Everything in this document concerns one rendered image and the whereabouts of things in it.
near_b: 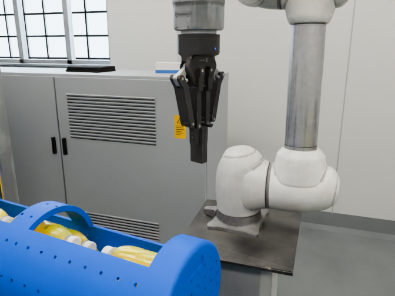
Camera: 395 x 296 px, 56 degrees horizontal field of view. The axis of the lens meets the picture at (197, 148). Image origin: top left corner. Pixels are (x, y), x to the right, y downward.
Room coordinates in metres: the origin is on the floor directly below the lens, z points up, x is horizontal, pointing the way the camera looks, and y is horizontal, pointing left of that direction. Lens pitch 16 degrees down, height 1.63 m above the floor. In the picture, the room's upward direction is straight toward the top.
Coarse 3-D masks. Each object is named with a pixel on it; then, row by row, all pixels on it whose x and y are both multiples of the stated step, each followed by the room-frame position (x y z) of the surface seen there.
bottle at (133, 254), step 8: (112, 248) 0.76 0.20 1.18; (120, 248) 0.74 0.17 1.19; (128, 248) 0.73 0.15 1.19; (136, 248) 0.73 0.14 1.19; (120, 256) 0.72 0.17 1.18; (128, 256) 0.71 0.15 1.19; (136, 256) 0.71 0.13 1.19; (144, 256) 0.71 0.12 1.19; (152, 256) 0.70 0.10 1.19; (144, 264) 0.69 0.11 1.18
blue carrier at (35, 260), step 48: (0, 240) 0.78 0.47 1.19; (48, 240) 0.74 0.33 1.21; (96, 240) 0.96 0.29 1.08; (144, 240) 0.88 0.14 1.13; (192, 240) 0.70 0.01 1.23; (0, 288) 0.74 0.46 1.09; (48, 288) 0.67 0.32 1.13; (96, 288) 0.63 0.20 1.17; (144, 288) 0.60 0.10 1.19; (192, 288) 0.65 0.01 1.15
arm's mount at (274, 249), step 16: (272, 208) 1.28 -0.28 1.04; (192, 224) 1.18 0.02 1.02; (272, 224) 1.16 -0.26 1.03; (288, 224) 1.16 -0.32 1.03; (224, 240) 1.08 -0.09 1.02; (240, 240) 1.07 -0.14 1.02; (256, 240) 1.07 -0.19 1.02; (272, 240) 1.07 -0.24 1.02; (288, 240) 1.07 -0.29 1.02; (224, 256) 0.99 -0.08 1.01; (240, 256) 0.99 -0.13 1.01; (256, 256) 0.99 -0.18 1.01; (272, 256) 0.98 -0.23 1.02; (288, 256) 0.98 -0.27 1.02; (272, 272) 0.93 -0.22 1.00; (288, 272) 0.91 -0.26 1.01
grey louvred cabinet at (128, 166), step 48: (48, 96) 2.52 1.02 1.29; (96, 96) 2.39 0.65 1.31; (144, 96) 2.29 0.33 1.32; (48, 144) 2.54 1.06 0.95; (96, 144) 2.41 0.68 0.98; (144, 144) 2.29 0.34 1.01; (48, 192) 2.55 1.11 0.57; (96, 192) 2.42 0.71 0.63; (144, 192) 2.30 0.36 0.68; (192, 192) 2.19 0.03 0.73
